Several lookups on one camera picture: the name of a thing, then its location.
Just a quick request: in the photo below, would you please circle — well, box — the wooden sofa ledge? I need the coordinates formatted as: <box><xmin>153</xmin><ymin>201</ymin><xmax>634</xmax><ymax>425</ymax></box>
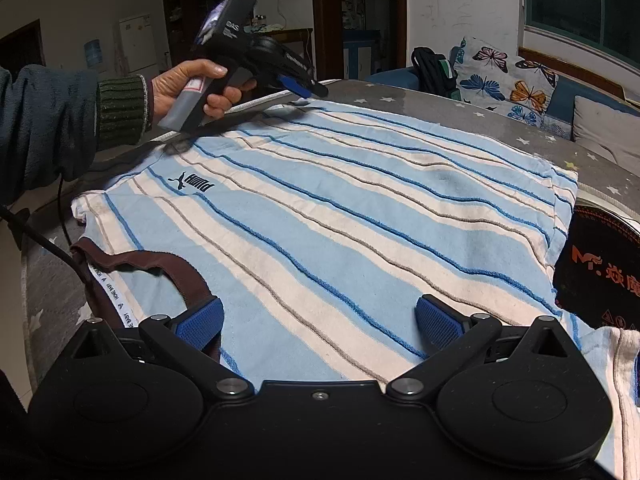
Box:
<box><xmin>517</xmin><ymin>47</ymin><xmax>640</xmax><ymax>101</ymax></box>

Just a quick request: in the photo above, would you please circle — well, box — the grey star-printed table cover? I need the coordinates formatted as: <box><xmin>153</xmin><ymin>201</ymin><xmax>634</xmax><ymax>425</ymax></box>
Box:
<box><xmin>20</xmin><ymin>79</ymin><xmax>640</xmax><ymax>391</ymax></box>

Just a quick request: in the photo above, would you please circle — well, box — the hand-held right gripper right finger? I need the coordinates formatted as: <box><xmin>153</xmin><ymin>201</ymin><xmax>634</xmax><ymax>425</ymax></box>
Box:
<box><xmin>386</xmin><ymin>296</ymin><xmax>571</xmax><ymax>402</ymax></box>

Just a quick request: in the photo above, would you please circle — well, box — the black cable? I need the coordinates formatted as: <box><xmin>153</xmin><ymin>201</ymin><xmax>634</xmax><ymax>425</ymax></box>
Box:
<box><xmin>0</xmin><ymin>175</ymin><xmax>91</xmax><ymax>281</ymax></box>

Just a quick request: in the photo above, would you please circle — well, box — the blue white striped shirt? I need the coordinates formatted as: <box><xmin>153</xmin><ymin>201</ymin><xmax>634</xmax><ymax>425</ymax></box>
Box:
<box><xmin>70</xmin><ymin>97</ymin><xmax>640</xmax><ymax>480</ymax></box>

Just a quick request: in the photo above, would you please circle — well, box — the wooden door frame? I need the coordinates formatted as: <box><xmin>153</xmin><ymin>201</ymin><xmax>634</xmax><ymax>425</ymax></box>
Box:
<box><xmin>310</xmin><ymin>0</ymin><xmax>408</xmax><ymax>81</ymax></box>

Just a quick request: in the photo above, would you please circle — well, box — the person's left forearm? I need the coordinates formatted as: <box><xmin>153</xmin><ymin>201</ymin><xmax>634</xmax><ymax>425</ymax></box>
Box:
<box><xmin>0</xmin><ymin>65</ymin><xmax>153</xmax><ymax>193</ymax></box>

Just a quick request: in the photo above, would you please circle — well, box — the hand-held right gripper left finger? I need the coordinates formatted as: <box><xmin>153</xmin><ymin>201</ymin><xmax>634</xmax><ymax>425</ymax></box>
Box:
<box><xmin>70</xmin><ymin>296</ymin><xmax>256</xmax><ymax>403</ymax></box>

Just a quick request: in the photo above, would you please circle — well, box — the blue sofa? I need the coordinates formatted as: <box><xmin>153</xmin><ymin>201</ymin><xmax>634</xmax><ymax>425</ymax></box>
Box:
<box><xmin>365</xmin><ymin>67</ymin><xmax>640</xmax><ymax>143</ymax></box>

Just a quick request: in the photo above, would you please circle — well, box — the grey pillow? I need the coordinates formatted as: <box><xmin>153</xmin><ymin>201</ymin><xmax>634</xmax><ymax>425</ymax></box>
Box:
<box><xmin>571</xmin><ymin>95</ymin><xmax>640</xmax><ymax>176</ymax></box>

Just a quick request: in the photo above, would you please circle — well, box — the black backpack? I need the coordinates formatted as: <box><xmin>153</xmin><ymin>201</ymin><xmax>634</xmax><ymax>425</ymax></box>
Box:
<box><xmin>411</xmin><ymin>46</ymin><xmax>458</xmax><ymax>98</ymax></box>

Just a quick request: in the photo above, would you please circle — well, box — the wooden side table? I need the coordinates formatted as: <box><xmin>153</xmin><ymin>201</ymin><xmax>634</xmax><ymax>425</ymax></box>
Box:
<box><xmin>260</xmin><ymin>27</ymin><xmax>316</xmax><ymax>81</ymax></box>

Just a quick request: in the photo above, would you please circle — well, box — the wooden shelf unit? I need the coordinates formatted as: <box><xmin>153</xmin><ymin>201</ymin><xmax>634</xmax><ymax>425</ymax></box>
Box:
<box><xmin>161</xmin><ymin>0</ymin><xmax>251</xmax><ymax>68</ymax></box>

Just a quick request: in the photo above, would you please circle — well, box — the white round cooker surround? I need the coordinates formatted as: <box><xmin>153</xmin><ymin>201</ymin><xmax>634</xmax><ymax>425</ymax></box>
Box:
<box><xmin>575</xmin><ymin>177</ymin><xmax>640</xmax><ymax>231</ymax></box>

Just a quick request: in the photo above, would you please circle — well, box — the white refrigerator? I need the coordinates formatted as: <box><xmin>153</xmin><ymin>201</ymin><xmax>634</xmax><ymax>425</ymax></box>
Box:
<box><xmin>118</xmin><ymin>14</ymin><xmax>160</xmax><ymax>78</ymax></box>

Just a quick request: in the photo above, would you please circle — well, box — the person's left hand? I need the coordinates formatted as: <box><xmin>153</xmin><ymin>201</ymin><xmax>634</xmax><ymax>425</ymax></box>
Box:
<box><xmin>150</xmin><ymin>58</ymin><xmax>258</xmax><ymax>128</ymax></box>

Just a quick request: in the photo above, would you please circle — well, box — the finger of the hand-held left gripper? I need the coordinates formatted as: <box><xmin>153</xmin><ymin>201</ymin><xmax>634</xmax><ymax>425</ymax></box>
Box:
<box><xmin>276</xmin><ymin>74</ymin><xmax>329</xmax><ymax>99</ymax></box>

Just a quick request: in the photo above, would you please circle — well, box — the butterfly print pillow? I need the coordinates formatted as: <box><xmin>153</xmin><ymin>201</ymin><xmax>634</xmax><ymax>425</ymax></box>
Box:
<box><xmin>452</xmin><ymin>36</ymin><xmax>561</xmax><ymax>128</ymax></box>

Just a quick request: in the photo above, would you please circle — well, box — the blue white cabinet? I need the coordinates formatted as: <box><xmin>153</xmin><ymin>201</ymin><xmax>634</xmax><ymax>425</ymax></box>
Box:
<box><xmin>344</xmin><ymin>30</ymin><xmax>381</xmax><ymax>78</ymax></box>

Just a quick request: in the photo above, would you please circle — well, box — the green-framed window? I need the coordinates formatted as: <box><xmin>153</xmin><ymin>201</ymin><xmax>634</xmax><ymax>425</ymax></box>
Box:
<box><xmin>520</xmin><ymin>0</ymin><xmax>640</xmax><ymax>58</ymax></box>

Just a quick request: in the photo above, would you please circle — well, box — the black round induction cooker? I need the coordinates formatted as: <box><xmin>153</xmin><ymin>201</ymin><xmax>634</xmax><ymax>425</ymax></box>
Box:
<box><xmin>552</xmin><ymin>204</ymin><xmax>640</xmax><ymax>331</ymax></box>

